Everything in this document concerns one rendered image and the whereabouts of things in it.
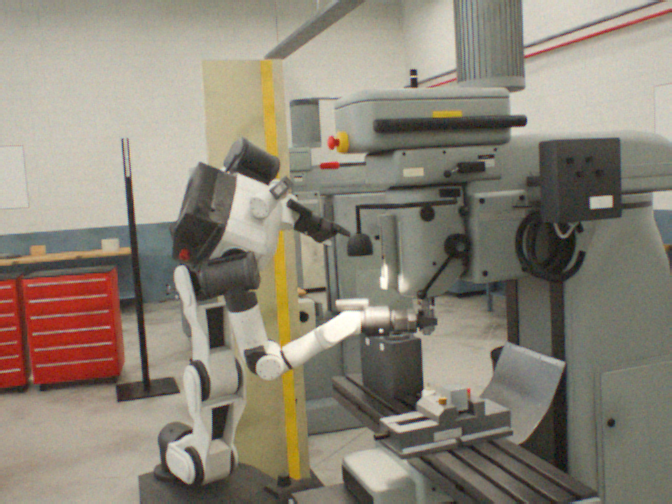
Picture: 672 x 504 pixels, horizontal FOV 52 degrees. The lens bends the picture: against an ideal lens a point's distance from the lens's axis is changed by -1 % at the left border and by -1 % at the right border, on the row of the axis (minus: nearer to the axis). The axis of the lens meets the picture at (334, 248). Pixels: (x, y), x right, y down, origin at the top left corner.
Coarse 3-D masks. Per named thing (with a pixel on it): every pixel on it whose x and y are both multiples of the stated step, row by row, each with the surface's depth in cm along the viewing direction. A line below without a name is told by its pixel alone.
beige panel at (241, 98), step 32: (224, 64) 351; (256, 64) 356; (224, 96) 352; (256, 96) 357; (224, 128) 353; (256, 128) 358; (288, 160) 365; (288, 256) 369; (288, 288) 370; (288, 320) 371; (256, 384) 368; (288, 384) 373; (256, 416) 369; (288, 416) 375; (256, 448) 370; (288, 448) 376; (320, 480) 381
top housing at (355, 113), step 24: (360, 96) 183; (384, 96) 182; (408, 96) 184; (432, 96) 187; (456, 96) 189; (480, 96) 191; (504, 96) 194; (336, 120) 198; (360, 120) 184; (360, 144) 185; (384, 144) 183; (408, 144) 186; (432, 144) 188; (456, 144) 191; (480, 144) 194
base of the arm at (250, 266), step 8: (232, 256) 199; (240, 256) 199; (248, 256) 196; (208, 264) 199; (248, 264) 193; (256, 264) 201; (200, 272) 195; (248, 272) 192; (256, 272) 198; (200, 280) 193; (248, 280) 192; (256, 280) 195; (208, 288) 193; (256, 288) 195; (208, 296) 194
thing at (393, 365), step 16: (384, 336) 236; (400, 336) 233; (416, 336) 236; (368, 352) 243; (384, 352) 233; (400, 352) 230; (416, 352) 233; (368, 368) 245; (384, 368) 234; (400, 368) 231; (416, 368) 234; (368, 384) 246; (384, 384) 235; (400, 384) 231; (416, 384) 234
